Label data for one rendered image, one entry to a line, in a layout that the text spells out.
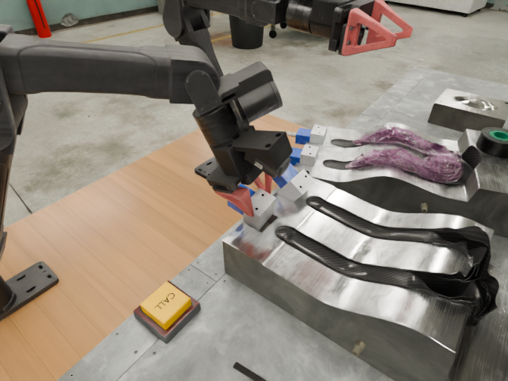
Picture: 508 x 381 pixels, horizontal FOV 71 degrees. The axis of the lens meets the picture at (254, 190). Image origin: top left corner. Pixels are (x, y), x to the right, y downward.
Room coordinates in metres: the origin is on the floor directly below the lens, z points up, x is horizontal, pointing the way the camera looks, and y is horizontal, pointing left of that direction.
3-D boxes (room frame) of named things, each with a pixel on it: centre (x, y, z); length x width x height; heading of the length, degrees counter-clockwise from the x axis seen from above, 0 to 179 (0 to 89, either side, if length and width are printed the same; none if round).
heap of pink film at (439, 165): (0.72, -0.36, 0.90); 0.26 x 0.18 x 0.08; 70
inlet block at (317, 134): (0.86, -0.13, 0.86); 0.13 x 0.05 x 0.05; 70
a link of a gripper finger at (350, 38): (0.59, -0.18, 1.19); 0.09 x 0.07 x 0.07; 50
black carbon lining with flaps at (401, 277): (0.40, -0.22, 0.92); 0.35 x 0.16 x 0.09; 53
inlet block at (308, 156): (0.76, -0.09, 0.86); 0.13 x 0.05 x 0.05; 70
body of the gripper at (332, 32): (0.65, -0.14, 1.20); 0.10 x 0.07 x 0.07; 140
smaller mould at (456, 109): (1.04, -0.69, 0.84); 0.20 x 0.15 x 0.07; 53
